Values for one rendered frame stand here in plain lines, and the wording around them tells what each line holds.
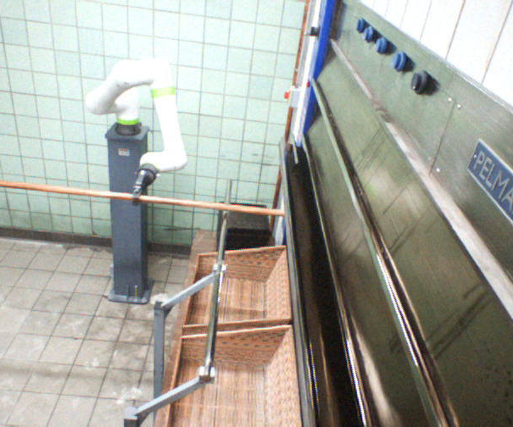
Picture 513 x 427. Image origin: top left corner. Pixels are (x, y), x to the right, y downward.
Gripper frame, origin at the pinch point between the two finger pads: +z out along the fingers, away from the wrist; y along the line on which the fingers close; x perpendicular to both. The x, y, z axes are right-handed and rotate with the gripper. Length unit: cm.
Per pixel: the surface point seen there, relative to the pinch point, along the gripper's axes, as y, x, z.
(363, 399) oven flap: -28, -71, 117
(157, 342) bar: 43, -17, 42
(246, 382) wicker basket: 61, -56, 45
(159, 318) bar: 30, -18, 42
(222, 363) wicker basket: 60, -45, 36
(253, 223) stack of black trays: 35, -56, -43
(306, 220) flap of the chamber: -21, -68, 40
